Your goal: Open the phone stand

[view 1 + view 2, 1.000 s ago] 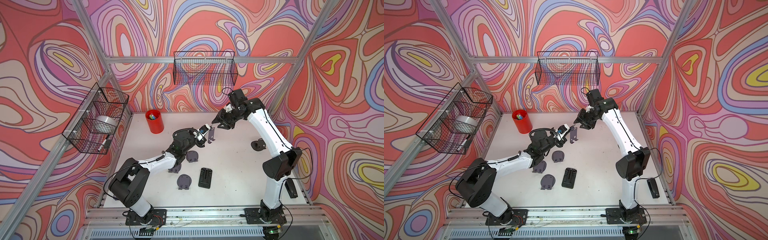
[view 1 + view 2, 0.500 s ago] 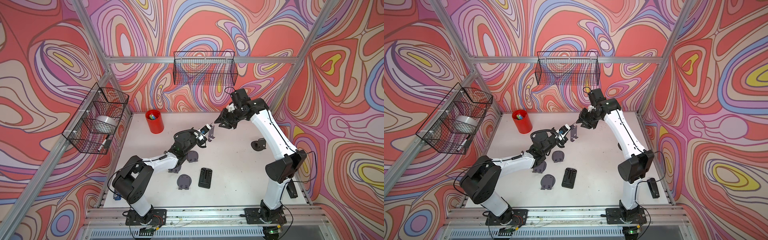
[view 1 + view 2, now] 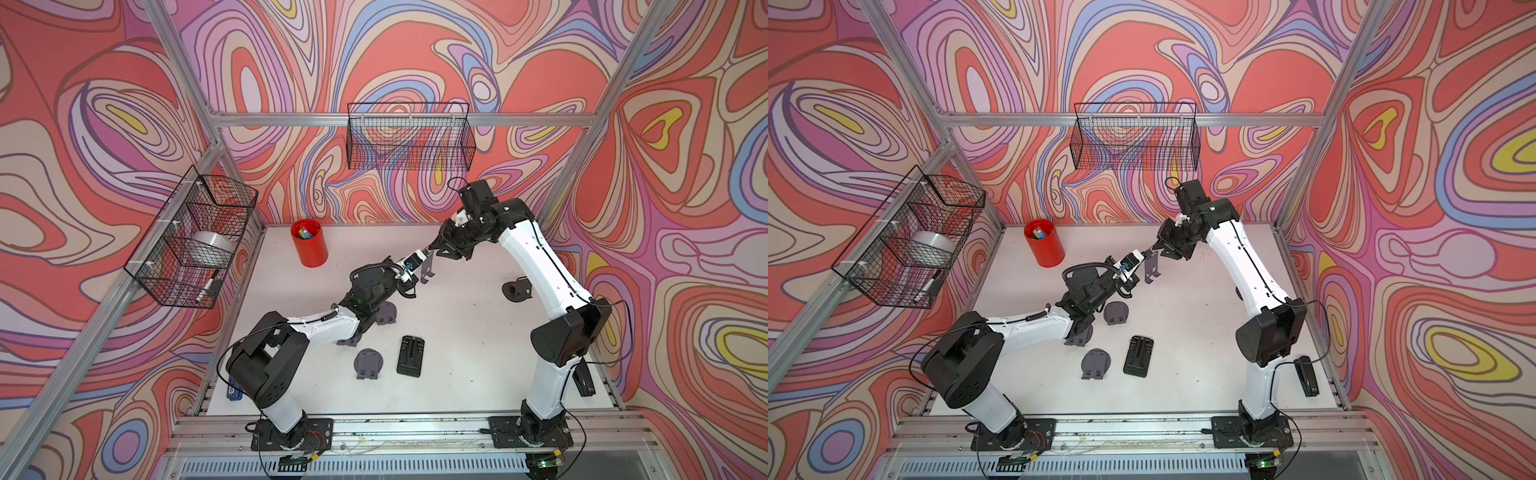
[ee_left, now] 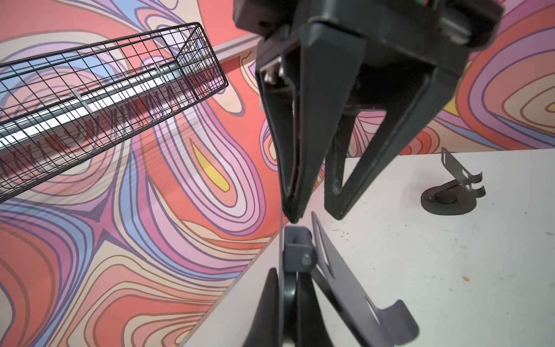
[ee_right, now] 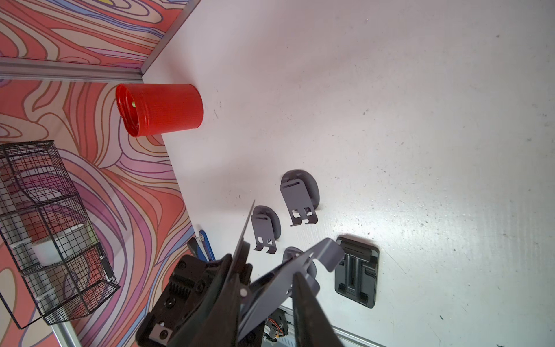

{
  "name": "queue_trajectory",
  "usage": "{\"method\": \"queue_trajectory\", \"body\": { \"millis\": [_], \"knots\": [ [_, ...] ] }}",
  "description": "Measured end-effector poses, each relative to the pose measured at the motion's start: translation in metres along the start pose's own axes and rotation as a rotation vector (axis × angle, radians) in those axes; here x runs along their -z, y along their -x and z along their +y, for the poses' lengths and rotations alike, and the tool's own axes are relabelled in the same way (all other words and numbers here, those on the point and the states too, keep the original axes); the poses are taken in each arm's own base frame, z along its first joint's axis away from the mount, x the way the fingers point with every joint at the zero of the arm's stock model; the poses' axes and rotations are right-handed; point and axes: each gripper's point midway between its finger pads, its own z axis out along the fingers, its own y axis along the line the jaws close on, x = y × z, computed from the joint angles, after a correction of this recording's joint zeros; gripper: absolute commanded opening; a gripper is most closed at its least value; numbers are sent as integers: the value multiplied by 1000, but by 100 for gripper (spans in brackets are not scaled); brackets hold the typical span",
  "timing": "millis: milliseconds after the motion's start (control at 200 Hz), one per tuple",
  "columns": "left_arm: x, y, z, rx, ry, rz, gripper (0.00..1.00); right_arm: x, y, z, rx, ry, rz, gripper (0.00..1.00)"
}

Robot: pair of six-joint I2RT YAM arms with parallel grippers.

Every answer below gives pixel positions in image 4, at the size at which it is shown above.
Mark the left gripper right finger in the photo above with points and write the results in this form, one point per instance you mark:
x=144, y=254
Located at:
x=310, y=329

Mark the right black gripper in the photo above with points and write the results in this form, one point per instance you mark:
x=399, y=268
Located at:
x=310, y=55

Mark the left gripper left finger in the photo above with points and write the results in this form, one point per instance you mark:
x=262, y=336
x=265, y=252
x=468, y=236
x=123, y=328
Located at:
x=265, y=328

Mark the dark grey phone stand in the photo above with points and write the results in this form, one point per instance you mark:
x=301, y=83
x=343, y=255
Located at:
x=457, y=197

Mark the rear black wire basket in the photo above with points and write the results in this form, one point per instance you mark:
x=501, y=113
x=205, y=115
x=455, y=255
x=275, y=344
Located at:
x=63, y=108

